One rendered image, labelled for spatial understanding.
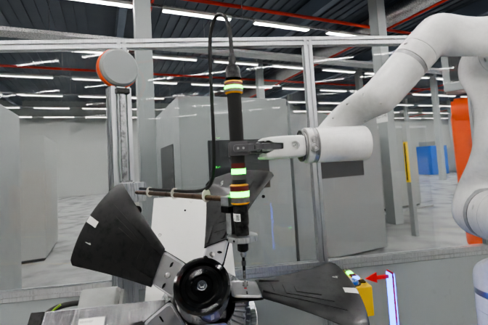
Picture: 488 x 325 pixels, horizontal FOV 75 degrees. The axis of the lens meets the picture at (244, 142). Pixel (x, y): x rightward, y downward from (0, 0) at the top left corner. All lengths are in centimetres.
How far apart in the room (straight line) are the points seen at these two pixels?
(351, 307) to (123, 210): 57
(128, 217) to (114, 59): 74
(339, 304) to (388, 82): 50
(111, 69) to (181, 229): 68
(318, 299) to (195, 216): 52
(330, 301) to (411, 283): 106
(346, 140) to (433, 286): 123
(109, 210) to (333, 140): 58
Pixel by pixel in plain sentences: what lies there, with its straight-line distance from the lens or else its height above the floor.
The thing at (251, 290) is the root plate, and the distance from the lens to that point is 79.
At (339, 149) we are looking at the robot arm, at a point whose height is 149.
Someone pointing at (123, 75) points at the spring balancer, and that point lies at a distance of 139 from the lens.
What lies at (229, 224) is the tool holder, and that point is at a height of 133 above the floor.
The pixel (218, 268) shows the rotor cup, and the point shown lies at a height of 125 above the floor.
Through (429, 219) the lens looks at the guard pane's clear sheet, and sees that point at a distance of 182.
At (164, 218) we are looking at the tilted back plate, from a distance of 114.
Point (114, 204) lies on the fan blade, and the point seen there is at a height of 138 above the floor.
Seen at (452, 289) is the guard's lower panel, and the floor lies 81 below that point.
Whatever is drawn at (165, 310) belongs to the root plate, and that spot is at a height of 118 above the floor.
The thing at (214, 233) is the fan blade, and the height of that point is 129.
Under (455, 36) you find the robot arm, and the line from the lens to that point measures 92.
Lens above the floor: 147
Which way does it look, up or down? 4 degrees up
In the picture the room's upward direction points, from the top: 3 degrees counter-clockwise
